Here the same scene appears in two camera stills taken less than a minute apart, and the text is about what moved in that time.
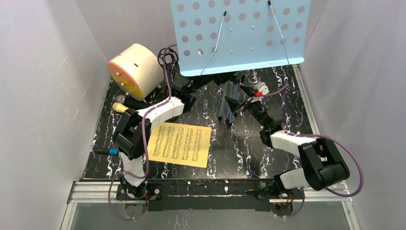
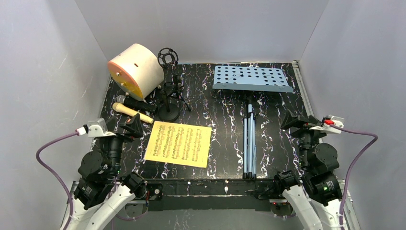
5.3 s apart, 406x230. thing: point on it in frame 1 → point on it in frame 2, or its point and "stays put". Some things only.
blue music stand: [224, 37] → [251, 79]
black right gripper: [246, 101] → [302, 128]
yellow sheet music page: [179, 144] stays put
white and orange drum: [138, 71] stays put
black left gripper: [205, 81] → [118, 136]
